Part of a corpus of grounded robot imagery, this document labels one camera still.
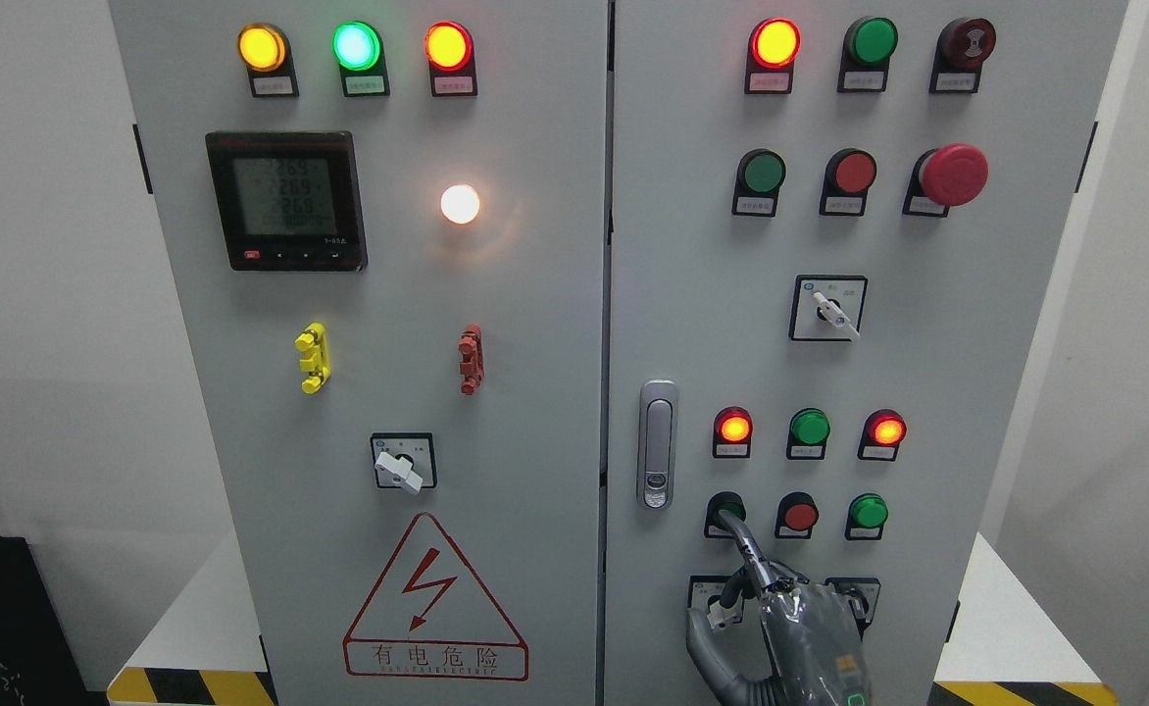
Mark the red lit indicator lamp top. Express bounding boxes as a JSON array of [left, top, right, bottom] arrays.
[[745, 17, 800, 95]]

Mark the red electrical hazard warning sticker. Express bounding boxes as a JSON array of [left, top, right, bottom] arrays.
[[344, 511, 529, 681]]

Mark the white rotary switch left door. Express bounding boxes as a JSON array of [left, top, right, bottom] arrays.
[[370, 432, 437, 494]]

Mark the white rotary switch lower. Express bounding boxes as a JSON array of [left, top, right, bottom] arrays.
[[688, 574, 745, 631]]

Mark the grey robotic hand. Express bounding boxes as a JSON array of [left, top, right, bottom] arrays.
[[686, 508, 874, 705]]

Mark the dark red buzzer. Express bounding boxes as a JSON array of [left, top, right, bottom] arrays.
[[930, 18, 997, 94]]

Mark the black digital power meter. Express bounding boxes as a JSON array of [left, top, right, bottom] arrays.
[[205, 130, 369, 273]]

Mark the white rotary switch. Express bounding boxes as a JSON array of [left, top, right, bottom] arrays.
[[688, 574, 745, 631], [791, 276, 869, 342]]

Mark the red terminal connector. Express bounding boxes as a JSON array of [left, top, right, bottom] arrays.
[[458, 325, 484, 396]]

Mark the green indicator lamp middle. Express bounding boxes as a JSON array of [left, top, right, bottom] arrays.
[[785, 408, 831, 460]]

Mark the green push button lower right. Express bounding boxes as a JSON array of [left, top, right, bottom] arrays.
[[845, 493, 889, 542]]

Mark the red push button lower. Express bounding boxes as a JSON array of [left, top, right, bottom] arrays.
[[774, 491, 820, 539]]

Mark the red lit indicator lamp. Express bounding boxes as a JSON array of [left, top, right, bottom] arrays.
[[858, 408, 907, 462], [745, 17, 800, 95]]

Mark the white rotary switch upper right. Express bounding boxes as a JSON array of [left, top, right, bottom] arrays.
[[791, 276, 869, 342]]

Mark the silver cabinet door handle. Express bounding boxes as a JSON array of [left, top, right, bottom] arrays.
[[637, 379, 678, 511]]

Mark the red emergency stop mushroom button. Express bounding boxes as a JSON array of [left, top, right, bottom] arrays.
[[902, 141, 988, 218]]

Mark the green push button upper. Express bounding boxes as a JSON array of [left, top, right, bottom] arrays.
[[731, 148, 786, 218]]

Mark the red indicator lamp middle left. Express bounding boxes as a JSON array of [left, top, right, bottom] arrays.
[[712, 406, 753, 459]]

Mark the green start push button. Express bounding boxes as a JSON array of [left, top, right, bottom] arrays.
[[703, 491, 748, 539]]

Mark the black rotary selector switch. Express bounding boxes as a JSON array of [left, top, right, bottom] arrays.
[[823, 577, 882, 637]]

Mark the green indicator lamp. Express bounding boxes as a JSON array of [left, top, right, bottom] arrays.
[[785, 408, 831, 460], [332, 20, 390, 98], [836, 15, 900, 93]]

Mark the red push button upper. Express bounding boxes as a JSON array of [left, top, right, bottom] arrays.
[[820, 148, 876, 218]]

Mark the green indicator lamp top right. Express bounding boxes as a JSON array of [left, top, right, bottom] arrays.
[[836, 15, 900, 93]]

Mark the yellow terminal connector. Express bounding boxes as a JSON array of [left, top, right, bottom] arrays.
[[295, 322, 329, 396]]

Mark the white lit indicator lamp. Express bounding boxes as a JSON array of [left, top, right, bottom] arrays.
[[439, 182, 481, 225]]

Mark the white platform with hazard stripes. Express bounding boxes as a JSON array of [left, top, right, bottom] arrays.
[[107, 535, 1120, 705]]

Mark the grey electrical cabinet door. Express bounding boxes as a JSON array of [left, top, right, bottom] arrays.
[[110, 1, 609, 705], [603, 1, 1127, 705]]

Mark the black box with antenna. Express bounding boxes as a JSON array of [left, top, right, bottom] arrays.
[[0, 535, 91, 705]]

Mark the orange-red indicator lamp top left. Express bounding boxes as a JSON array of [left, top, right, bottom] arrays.
[[424, 20, 477, 97]]

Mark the green indicator lamp top left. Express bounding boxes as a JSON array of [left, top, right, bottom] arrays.
[[332, 20, 390, 98]]

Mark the grey electrical cabinet right door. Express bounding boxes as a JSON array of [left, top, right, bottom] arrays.
[[603, 1, 1127, 705]]

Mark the red push button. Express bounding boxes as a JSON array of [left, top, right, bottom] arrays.
[[774, 491, 820, 539], [820, 148, 876, 218]]

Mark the yellow indicator lamp top left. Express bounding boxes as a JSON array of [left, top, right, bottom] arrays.
[[236, 23, 298, 98]]

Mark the grey electrical cabinet left door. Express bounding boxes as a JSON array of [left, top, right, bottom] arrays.
[[110, 1, 609, 705]]

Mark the red lit indicator lamp middle right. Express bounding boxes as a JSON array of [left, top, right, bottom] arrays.
[[858, 408, 907, 462]]

